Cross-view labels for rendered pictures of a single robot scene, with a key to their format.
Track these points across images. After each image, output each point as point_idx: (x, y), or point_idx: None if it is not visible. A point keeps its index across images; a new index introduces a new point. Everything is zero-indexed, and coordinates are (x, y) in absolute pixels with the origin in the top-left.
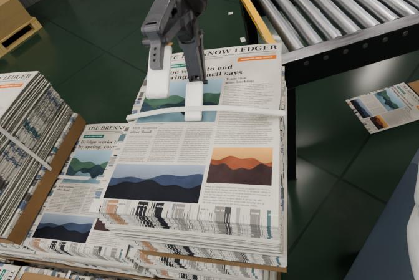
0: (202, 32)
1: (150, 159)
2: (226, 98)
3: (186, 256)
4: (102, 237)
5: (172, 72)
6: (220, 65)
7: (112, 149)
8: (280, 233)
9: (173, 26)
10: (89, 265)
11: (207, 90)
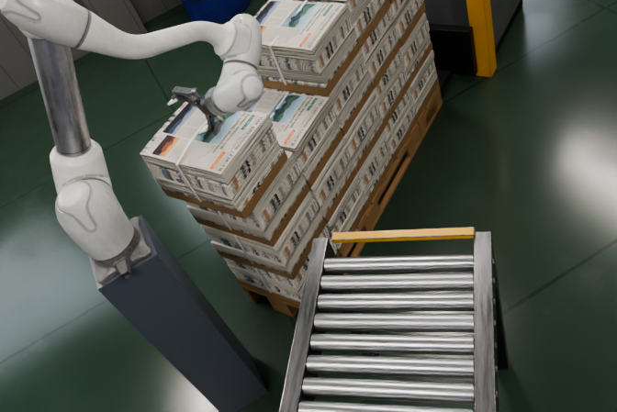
0: (218, 122)
1: (192, 116)
2: (203, 145)
3: None
4: None
5: (242, 122)
6: (227, 143)
7: (291, 117)
8: (149, 165)
9: (184, 98)
10: None
11: (214, 138)
